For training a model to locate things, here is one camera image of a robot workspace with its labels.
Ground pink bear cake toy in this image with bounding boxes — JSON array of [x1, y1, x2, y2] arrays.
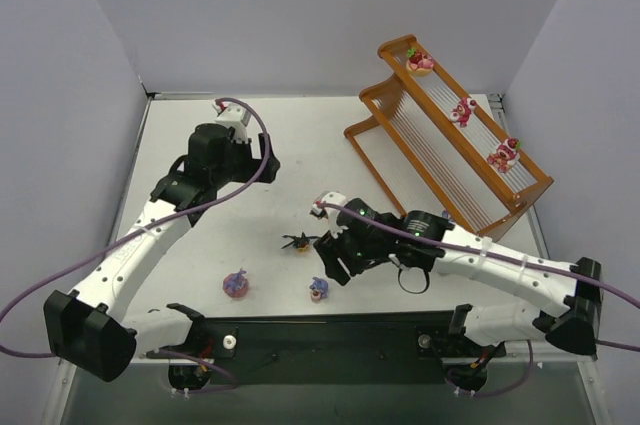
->
[[448, 97, 477, 128]]

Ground pink bear strawberry toy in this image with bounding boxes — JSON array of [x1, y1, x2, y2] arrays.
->
[[405, 47, 435, 77]]

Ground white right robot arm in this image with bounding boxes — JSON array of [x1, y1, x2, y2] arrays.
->
[[310, 192, 602, 356]]

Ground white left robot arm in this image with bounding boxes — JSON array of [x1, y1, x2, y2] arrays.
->
[[44, 123, 280, 382]]

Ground wooden tiered shelf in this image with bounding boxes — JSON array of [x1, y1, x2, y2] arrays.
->
[[344, 35, 553, 240]]

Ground black dragon toy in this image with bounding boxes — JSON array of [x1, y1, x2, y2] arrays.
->
[[282, 232, 319, 253]]

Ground purple bunny lying toy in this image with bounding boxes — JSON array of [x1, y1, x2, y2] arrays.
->
[[309, 277, 329, 302]]

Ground purple creature on donut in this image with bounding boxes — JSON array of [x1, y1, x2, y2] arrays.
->
[[222, 269, 249, 299]]

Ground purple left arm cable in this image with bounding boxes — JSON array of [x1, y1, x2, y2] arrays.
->
[[0, 99, 274, 394]]

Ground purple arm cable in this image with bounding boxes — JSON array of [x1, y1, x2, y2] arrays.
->
[[319, 202, 640, 399], [0, 99, 274, 394]]

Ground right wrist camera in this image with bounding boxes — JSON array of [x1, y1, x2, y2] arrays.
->
[[310, 191, 347, 219]]

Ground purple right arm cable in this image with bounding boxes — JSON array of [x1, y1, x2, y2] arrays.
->
[[319, 202, 640, 399]]

